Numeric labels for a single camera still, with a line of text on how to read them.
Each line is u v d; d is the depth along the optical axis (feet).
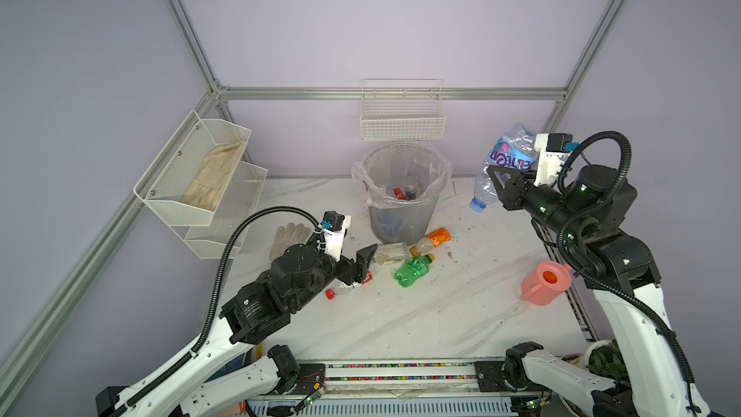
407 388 2.40
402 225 2.96
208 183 2.55
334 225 1.63
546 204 1.63
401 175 3.31
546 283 2.51
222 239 2.49
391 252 3.16
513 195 1.59
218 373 1.42
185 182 2.50
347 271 1.74
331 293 2.83
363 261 1.76
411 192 3.08
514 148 1.68
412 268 2.96
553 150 1.52
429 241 3.14
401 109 3.10
